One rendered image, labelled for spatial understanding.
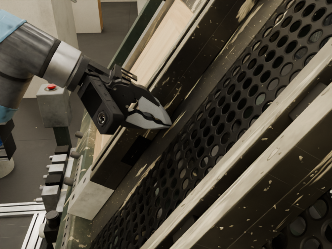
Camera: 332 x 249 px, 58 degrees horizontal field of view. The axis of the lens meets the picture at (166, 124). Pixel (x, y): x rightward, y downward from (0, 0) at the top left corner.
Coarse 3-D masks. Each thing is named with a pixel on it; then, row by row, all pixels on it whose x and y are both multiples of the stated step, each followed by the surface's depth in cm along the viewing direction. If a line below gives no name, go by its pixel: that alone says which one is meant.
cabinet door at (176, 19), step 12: (180, 0) 95; (168, 12) 101; (180, 12) 88; (192, 12) 82; (168, 24) 95; (180, 24) 83; (156, 36) 101; (168, 36) 89; (144, 48) 108; (156, 48) 95; (168, 48) 84; (144, 60) 101; (156, 60) 89; (132, 72) 107; (144, 72) 95; (144, 84) 89; (96, 132) 115; (96, 144) 106; (96, 156) 99
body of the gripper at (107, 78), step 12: (84, 60) 52; (84, 72) 53; (96, 72) 57; (108, 72) 59; (120, 72) 58; (72, 84) 52; (108, 84) 54; (120, 84) 54; (120, 96) 55; (132, 96) 55; (120, 108) 56
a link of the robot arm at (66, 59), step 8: (64, 48) 51; (72, 48) 52; (56, 56) 50; (64, 56) 50; (72, 56) 51; (80, 56) 52; (56, 64) 50; (64, 64) 50; (72, 64) 51; (48, 72) 50; (56, 72) 50; (64, 72) 50; (72, 72) 51; (48, 80) 52; (56, 80) 51; (64, 80) 51
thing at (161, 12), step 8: (168, 0) 103; (160, 8) 105; (168, 8) 104; (160, 16) 105; (152, 24) 106; (144, 32) 110; (152, 32) 108; (144, 40) 109; (136, 48) 110; (128, 56) 115; (136, 56) 112; (128, 64) 113
